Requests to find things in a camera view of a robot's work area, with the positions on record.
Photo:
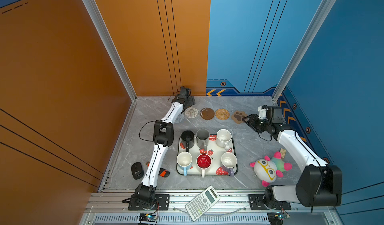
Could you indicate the left circuit board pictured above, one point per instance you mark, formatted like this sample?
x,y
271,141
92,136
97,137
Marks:
x,y
148,219

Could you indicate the white scientific calculator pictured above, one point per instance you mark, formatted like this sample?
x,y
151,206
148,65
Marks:
x,y
199,205

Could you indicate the left aluminium corner post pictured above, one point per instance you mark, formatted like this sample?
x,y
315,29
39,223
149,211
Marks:
x,y
103,32

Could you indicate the right circuit board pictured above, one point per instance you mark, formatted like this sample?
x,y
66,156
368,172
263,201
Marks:
x,y
278,218

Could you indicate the woven rattan coaster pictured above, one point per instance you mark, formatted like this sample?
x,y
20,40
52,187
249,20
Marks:
x,y
222,114

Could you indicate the grey metal mug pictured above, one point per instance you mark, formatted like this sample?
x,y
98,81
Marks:
x,y
202,137

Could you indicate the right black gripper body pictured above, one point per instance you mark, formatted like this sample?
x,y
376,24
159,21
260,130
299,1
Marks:
x,y
264,123

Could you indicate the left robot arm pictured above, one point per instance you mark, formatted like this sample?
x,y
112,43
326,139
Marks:
x,y
145,193

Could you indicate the grey blue woven coaster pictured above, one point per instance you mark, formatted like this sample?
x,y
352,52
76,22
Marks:
x,y
179,118

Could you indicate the aluminium corner post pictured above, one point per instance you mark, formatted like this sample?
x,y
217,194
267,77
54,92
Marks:
x,y
103,32
309,35

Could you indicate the white unicorn plush toy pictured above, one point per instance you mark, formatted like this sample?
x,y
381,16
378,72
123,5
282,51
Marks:
x,y
269,169

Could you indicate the red interior mug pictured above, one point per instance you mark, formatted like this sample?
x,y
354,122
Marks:
x,y
204,161

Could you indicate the white mug purple handle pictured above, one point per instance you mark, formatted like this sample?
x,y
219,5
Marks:
x,y
229,162

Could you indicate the strawberry print serving tray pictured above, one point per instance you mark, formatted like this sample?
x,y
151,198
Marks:
x,y
215,153

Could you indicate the black orange tool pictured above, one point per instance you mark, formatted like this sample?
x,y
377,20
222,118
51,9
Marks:
x,y
162,172

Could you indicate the white mug blue handle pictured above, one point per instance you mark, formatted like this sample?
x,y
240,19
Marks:
x,y
184,161

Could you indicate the small wooden block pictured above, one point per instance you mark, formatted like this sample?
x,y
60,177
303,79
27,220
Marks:
x,y
283,153

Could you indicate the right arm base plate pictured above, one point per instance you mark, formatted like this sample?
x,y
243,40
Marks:
x,y
260,202

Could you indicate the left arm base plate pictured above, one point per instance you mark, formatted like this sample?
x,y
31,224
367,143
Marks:
x,y
160,202

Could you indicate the black mug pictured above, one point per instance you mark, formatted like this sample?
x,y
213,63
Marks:
x,y
188,139

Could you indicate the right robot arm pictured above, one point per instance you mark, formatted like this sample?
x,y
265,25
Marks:
x,y
319,184

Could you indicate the white speckled mug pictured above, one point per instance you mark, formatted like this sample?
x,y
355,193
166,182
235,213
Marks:
x,y
224,137

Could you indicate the aluminium front rail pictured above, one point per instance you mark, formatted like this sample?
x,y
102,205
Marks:
x,y
233,208

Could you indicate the right aluminium corner post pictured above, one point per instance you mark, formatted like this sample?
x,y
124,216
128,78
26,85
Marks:
x,y
309,35

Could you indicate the dark brown scratched coaster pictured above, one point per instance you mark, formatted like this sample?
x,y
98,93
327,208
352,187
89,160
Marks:
x,y
207,113

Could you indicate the paw shaped wooden coaster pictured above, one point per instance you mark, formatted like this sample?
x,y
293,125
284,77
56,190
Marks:
x,y
238,116

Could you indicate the circuit board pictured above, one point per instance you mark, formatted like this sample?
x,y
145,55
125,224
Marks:
x,y
278,218
148,219

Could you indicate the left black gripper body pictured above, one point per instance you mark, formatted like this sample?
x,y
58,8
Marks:
x,y
189,101

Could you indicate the black computer mouse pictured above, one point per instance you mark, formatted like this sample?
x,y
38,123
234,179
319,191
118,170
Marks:
x,y
137,170

